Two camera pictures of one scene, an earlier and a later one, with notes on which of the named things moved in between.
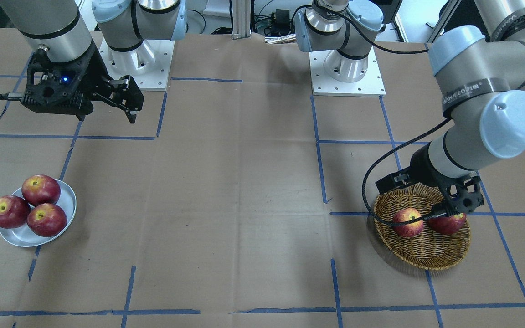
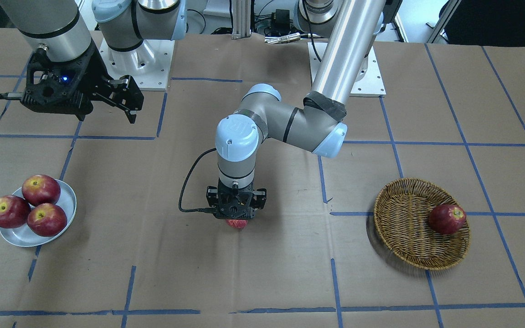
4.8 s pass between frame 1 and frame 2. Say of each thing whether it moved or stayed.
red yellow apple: moved
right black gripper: stayed
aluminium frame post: stayed
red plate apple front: stayed
